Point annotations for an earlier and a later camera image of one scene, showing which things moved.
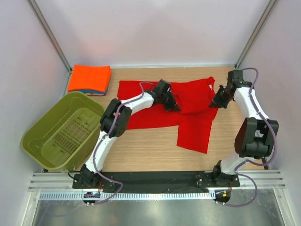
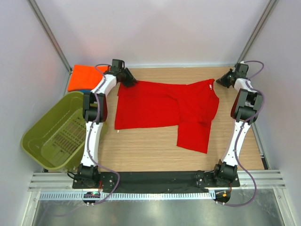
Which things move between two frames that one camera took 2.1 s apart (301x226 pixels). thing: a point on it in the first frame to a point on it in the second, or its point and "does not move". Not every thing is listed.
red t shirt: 195,118 does not move
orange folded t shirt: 94,77 does not move
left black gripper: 176,108 to 130,81
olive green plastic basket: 62,139 does not move
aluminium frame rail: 43,181 does not move
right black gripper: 217,103 to 222,81
